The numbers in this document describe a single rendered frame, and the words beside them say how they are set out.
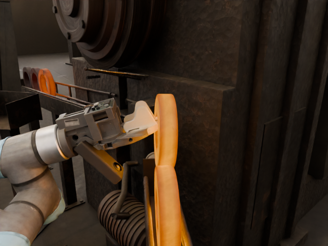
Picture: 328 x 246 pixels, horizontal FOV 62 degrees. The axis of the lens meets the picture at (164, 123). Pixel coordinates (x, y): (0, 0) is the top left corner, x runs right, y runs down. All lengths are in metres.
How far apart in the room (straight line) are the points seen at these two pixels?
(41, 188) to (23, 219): 0.09
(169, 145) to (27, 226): 0.28
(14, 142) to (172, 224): 0.34
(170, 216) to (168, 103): 0.20
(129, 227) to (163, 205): 0.37
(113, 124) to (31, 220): 0.22
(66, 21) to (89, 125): 0.58
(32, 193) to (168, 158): 0.27
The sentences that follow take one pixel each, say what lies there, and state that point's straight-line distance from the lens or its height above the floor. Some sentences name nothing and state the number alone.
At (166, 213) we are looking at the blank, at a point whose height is 0.76.
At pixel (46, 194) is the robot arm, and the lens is 0.61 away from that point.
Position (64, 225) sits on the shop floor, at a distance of 1.68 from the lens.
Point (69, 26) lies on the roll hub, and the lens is 1.02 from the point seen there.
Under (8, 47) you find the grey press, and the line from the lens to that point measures 3.91.
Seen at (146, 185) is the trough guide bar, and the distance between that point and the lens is 0.65.
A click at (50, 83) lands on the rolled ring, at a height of 0.73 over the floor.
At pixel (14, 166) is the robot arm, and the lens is 0.60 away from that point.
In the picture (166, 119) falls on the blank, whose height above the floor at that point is 0.87.
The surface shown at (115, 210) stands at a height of 0.56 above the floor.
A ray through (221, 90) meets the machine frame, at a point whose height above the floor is 0.87.
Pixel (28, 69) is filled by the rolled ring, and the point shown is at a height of 0.76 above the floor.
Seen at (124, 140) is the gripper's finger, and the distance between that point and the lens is 0.52.
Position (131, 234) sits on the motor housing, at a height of 0.51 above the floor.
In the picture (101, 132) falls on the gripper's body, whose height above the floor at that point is 0.83.
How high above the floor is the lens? 1.03
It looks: 20 degrees down
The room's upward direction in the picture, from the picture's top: straight up
